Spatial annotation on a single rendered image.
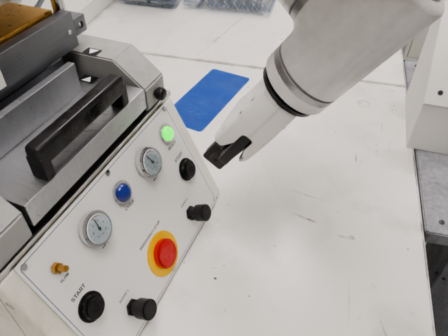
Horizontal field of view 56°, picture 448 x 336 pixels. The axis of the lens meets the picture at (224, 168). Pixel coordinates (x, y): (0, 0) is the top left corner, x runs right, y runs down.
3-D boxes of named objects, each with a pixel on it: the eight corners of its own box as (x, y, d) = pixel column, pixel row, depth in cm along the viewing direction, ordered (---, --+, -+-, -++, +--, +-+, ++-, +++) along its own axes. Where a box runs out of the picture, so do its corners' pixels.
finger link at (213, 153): (229, 127, 54) (204, 153, 59) (220, 142, 52) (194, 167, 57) (248, 143, 55) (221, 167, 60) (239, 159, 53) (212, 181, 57)
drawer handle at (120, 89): (33, 177, 42) (20, 146, 39) (115, 99, 52) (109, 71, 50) (49, 182, 42) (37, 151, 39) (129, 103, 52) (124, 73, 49)
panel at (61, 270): (115, 374, 49) (12, 269, 40) (216, 199, 69) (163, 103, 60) (127, 377, 48) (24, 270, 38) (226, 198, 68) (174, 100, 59)
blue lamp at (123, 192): (117, 207, 52) (107, 192, 50) (127, 193, 53) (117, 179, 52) (127, 206, 51) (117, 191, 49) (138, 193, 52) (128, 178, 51)
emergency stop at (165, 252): (159, 274, 57) (145, 254, 55) (173, 251, 60) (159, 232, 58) (168, 275, 56) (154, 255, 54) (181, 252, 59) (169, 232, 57)
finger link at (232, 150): (263, 111, 48) (257, 109, 53) (219, 163, 48) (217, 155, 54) (271, 118, 48) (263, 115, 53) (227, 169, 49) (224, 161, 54)
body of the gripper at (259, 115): (286, 39, 49) (233, 94, 57) (257, 81, 42) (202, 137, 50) (332, 81, 50) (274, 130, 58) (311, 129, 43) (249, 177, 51)
